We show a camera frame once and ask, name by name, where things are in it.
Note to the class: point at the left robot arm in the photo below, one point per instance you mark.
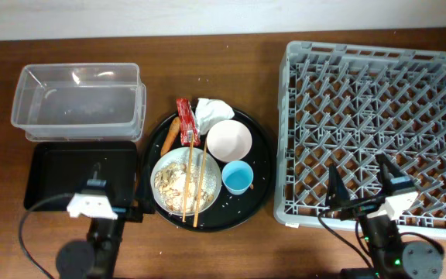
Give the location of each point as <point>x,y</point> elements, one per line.
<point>95,257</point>

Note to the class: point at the grey dishwasher rack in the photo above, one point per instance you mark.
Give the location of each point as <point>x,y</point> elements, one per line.
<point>342,104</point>

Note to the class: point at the white plate with food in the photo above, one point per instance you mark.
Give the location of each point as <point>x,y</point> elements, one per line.
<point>168,180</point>

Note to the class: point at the clear plastic bin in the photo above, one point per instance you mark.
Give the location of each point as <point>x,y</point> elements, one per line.
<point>81,101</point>

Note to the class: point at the crumpled white napkin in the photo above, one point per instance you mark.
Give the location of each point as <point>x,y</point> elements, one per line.
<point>211,111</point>

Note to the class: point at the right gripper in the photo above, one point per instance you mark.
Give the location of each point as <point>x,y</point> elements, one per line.
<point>336,194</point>

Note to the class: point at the pink bowl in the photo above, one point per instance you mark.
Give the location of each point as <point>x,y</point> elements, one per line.
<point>229,140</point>

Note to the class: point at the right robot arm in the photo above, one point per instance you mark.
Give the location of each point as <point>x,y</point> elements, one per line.
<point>382,247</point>

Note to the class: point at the light blue cup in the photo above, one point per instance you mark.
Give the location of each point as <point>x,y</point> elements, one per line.
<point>237,176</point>

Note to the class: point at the orange carrot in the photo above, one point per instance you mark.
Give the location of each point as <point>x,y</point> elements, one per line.
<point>171,136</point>

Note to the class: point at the black rectangular tray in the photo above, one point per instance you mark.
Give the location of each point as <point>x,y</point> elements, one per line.
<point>62,167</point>

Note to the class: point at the red snack wrapper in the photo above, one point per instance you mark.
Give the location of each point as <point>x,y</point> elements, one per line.
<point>187,122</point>

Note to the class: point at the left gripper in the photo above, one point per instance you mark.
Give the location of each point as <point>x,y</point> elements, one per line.
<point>144,198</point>

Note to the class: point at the round black tray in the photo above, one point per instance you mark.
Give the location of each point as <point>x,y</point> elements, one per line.
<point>228,210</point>

